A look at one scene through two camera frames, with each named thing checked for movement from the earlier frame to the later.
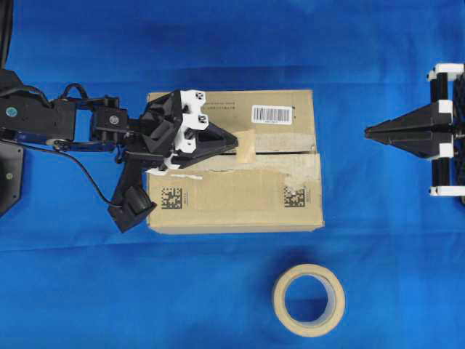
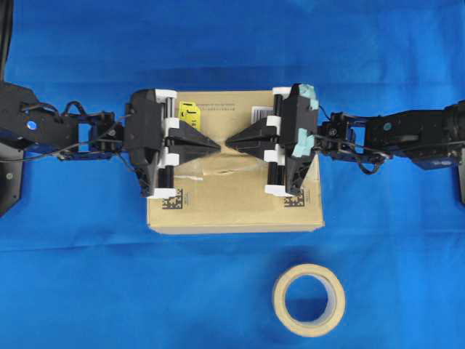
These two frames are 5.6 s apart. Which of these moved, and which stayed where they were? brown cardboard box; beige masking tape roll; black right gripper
Moved: black right gripper
Stayed: beige masking tape roll; brown cardboard box
